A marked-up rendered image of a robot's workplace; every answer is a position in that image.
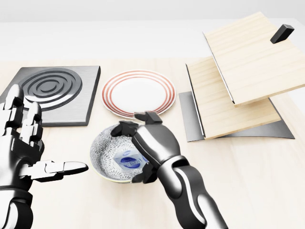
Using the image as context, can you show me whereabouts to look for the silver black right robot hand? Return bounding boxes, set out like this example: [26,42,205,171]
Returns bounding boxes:
[110,111,182,185]

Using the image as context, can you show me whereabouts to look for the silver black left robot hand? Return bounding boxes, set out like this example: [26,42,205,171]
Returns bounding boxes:
[0,83,90,191]

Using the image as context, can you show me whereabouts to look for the white blue cream cheese box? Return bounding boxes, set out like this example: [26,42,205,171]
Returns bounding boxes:
[112,148,150,170]

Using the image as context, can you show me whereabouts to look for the blue patterned white bowl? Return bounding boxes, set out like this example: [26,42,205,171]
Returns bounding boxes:
[89,122,158,184]

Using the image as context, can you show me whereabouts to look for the grey metal base sheet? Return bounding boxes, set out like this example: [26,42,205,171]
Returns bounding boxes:
[178,91,296,143]

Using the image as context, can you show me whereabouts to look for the white plate with red rings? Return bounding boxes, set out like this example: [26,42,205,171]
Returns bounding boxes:
[101,69,177,119]

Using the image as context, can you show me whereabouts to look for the small pale wooden board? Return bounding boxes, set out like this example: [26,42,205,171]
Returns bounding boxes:
[185,56,282,140]

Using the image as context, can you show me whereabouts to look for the flat dark stove plate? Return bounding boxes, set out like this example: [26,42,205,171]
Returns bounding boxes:
[0,66,102,127]

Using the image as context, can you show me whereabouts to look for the large pale wooden board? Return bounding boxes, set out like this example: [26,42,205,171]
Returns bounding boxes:
[202,11,305,107]

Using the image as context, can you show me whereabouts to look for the small black block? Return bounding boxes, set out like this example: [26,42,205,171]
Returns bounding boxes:
[270,23,295,44]

